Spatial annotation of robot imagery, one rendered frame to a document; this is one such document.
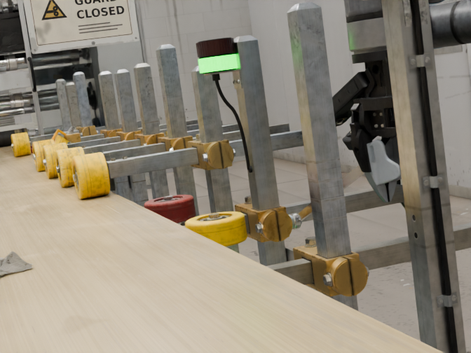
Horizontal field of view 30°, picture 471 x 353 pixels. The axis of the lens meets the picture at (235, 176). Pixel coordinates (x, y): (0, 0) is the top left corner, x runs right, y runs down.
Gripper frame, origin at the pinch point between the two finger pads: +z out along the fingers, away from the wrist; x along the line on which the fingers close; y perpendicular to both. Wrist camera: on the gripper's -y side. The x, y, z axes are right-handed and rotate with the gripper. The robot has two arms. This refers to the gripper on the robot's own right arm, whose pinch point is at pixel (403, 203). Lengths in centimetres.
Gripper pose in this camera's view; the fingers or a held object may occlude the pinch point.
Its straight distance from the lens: 157.3
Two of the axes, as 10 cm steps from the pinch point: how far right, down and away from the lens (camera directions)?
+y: 9.4, -1.8, 3.0
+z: 1.5, 9.8, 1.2
